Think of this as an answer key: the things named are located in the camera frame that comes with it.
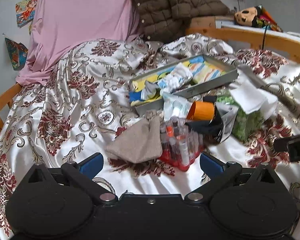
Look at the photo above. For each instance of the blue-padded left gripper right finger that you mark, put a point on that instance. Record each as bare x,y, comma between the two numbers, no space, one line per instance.
213,167

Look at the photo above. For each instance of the pink hanging sheet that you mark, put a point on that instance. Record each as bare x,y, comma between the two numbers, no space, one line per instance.
60,25

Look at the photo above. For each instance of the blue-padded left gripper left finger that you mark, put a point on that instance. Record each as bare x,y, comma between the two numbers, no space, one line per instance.
84,170

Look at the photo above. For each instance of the metal tray with frog picture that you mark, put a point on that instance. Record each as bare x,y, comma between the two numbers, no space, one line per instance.
188,90

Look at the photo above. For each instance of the cartoon girl poster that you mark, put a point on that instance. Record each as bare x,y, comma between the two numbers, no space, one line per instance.
25,11

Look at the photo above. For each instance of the orange silicone cup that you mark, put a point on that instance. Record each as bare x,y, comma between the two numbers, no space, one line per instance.
201,111

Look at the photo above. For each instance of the white cloth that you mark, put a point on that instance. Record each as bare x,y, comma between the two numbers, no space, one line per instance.
250,98

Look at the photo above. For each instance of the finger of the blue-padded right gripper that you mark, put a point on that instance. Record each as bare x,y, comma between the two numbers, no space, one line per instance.
282,145

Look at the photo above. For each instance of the brown quilted jacket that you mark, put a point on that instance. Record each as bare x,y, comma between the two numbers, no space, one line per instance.
166,20

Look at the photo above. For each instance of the wooden bed frame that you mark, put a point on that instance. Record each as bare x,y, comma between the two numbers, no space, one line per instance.
257,38

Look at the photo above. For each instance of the plush doll head toy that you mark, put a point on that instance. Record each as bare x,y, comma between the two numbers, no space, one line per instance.
256,17

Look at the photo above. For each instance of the white fluffy sock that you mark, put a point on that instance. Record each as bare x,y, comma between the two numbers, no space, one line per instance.
179,76

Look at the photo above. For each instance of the red rack of vials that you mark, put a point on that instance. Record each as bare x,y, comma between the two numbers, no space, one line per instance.
181,145

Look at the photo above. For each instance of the grey linen drawstring pouch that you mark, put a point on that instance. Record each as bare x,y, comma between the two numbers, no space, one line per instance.
140,142

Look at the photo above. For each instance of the light blue tissue packet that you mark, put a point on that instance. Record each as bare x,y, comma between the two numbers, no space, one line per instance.
175,106

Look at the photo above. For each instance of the black fabric pouch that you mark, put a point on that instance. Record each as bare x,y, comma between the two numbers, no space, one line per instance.
212,129

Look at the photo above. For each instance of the colourful kite poster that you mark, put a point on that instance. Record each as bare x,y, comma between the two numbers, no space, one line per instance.
17,53

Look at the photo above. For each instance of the striped colourful towel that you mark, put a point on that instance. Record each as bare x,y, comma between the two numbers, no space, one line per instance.
203,71

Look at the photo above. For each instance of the bag of green beads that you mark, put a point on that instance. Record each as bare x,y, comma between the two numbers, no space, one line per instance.
245,124

